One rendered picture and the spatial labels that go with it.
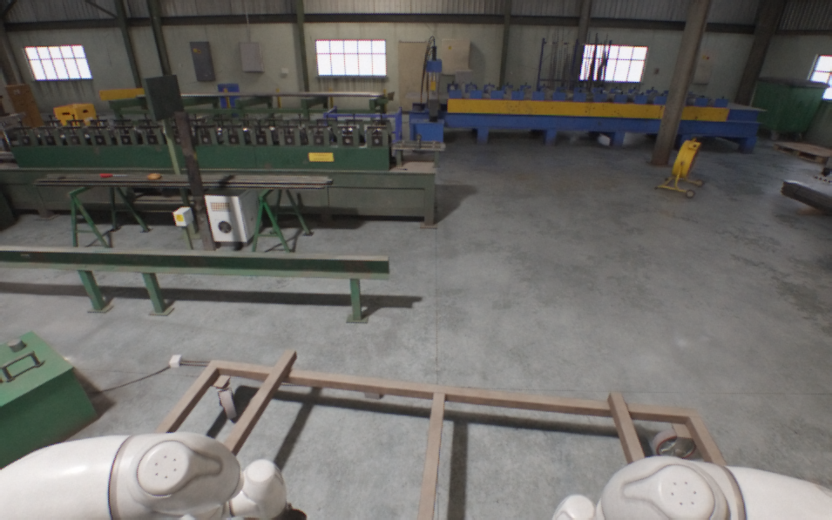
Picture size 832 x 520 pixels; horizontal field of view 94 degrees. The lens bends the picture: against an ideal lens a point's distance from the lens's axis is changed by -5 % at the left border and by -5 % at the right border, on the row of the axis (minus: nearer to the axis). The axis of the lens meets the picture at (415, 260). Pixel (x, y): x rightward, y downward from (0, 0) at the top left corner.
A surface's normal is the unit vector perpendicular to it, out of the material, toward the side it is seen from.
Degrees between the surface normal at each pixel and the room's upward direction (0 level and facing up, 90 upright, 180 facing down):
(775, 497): 3
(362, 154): 90
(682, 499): 27
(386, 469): 0
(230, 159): 90
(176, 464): 32
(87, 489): 39
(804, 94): 94
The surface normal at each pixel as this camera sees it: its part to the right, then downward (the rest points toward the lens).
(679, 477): -0.25, -0.56
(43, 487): 0.07, -0.54
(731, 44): -0.04, 0.47
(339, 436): 0.01, -0.88
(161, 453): 0.31, -0.48
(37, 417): 0.86, 0.25
